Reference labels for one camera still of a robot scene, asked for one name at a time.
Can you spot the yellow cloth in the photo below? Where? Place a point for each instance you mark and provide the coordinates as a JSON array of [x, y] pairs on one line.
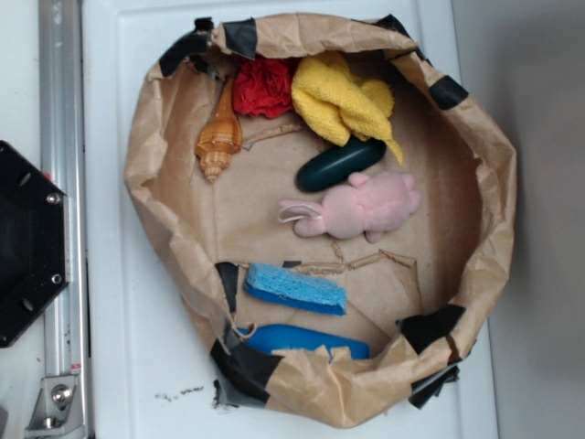
[[338, 104]]

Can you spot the red crumpled cloth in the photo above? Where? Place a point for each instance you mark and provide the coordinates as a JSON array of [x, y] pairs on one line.
[[263, 87]]

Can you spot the brown paper bag bin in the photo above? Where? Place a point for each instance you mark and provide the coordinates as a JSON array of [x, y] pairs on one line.
[[417, 298]]

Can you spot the dark green oval case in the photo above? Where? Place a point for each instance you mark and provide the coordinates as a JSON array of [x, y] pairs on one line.
[[337, 163]]

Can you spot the blue sponge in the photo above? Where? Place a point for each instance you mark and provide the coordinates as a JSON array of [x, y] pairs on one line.
[[281, 286]]

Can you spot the pink plush bunny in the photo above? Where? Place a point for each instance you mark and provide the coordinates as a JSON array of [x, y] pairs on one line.
[[364, 205]]

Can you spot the orange spiral seashell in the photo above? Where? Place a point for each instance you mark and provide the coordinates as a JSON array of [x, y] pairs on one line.
[[221, 137]]

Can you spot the blue plastic capsule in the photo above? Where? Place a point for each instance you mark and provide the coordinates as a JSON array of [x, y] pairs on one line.
[[270, 338]]

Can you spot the white tray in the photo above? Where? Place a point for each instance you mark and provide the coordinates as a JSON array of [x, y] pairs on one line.
[[151, 374]]

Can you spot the aluminium rail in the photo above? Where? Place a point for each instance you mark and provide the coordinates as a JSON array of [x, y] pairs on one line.
[[66, 319]]

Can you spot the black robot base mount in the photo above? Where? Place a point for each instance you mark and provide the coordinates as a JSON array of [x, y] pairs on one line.
[[34, 260]]

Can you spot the metal corner bracket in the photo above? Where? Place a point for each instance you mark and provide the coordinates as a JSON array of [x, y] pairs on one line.
[[58, 409]]

